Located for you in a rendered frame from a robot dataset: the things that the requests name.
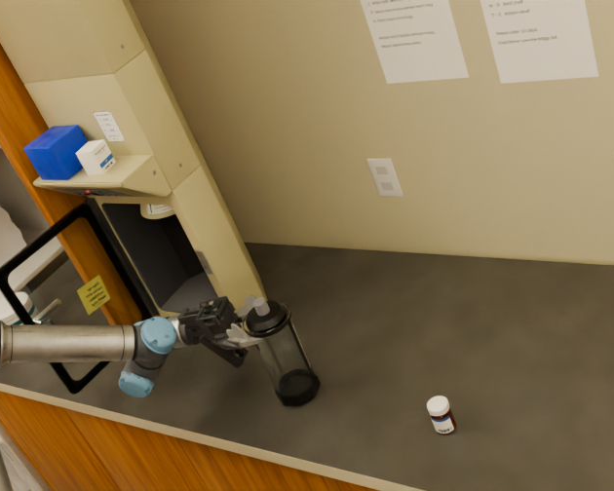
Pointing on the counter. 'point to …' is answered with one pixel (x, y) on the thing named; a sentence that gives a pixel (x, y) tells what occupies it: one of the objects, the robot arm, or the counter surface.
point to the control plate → (93, 192)
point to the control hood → (119, 178)
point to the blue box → (57, 152)
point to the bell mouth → (156, 210)
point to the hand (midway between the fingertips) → (268, 325)
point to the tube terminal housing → (129, 107)
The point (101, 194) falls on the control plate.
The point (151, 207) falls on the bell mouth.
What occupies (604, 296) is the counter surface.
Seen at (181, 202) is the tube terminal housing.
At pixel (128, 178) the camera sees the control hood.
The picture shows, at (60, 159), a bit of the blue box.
